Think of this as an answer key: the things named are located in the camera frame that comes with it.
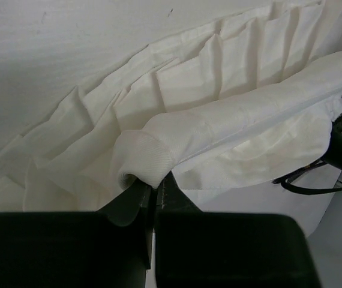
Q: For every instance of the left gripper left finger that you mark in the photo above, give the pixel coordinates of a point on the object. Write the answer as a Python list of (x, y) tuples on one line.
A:
[(110, 247)]

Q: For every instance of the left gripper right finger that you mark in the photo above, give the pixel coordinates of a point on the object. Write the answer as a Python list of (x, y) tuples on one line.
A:
[(221, 249)]

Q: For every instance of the white skirt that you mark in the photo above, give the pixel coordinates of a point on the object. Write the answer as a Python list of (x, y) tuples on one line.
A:
[(226, 107)]

